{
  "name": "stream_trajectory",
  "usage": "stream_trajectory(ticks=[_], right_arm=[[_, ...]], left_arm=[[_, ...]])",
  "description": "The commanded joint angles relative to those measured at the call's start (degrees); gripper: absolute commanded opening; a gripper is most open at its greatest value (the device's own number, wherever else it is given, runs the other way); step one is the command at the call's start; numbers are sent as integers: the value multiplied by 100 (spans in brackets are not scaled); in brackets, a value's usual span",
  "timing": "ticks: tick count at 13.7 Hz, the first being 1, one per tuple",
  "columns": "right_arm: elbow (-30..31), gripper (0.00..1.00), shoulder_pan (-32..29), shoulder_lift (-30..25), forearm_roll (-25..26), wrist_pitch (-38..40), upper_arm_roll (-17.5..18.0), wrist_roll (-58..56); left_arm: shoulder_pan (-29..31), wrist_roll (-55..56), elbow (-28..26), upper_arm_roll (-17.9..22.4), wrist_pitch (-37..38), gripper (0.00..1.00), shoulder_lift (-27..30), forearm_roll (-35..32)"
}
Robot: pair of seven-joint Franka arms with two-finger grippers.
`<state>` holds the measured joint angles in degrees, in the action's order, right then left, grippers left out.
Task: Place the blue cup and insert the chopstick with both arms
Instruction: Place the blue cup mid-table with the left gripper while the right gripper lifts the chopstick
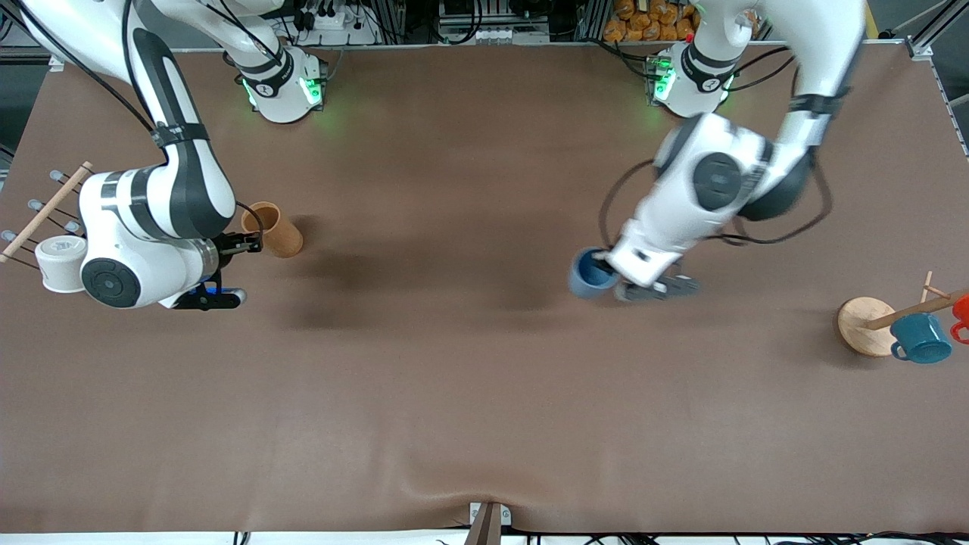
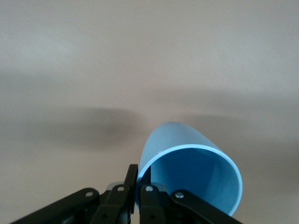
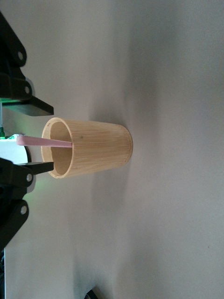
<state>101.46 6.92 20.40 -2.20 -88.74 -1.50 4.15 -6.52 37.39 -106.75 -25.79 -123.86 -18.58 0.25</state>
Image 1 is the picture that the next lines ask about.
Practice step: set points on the brown table mat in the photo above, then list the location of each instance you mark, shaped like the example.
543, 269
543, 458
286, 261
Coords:
454, 393

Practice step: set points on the bamboo cylinder cup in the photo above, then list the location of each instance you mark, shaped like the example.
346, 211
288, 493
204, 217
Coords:
284, 238

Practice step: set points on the white power strip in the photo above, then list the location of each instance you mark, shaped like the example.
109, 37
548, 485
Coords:
333, 19

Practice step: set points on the wooden mug tree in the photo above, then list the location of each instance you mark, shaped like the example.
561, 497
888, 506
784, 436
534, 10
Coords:
859, 318

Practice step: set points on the red mug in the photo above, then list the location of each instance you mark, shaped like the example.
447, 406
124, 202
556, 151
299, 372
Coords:
963, 310

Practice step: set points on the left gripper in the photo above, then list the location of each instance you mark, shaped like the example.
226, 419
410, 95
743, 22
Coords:
601, 266

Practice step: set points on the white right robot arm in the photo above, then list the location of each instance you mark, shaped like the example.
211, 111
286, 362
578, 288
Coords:
151, 257

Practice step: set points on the metal table bracket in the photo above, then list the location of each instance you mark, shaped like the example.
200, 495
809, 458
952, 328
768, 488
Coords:
506, 516

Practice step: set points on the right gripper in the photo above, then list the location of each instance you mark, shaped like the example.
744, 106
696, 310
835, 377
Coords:
229, 245

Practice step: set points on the teal enamel mug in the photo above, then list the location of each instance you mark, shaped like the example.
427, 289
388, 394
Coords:
923, 341

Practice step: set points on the bag of orange bread rolls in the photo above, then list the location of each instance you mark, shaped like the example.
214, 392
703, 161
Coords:
643, 26

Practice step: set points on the blue plastic cup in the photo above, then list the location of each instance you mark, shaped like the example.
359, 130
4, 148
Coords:
587, 284

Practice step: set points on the white connector strip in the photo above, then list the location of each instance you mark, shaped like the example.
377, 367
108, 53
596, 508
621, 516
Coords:
492, 35

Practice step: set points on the aluminium frame profile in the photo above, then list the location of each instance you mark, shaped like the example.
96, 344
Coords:
920, 47
55, 64

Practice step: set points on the brown stand bar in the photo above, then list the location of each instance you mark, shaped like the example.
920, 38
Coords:
486, 530

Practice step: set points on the white enamel cup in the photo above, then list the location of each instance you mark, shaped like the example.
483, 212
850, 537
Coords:
57, 265

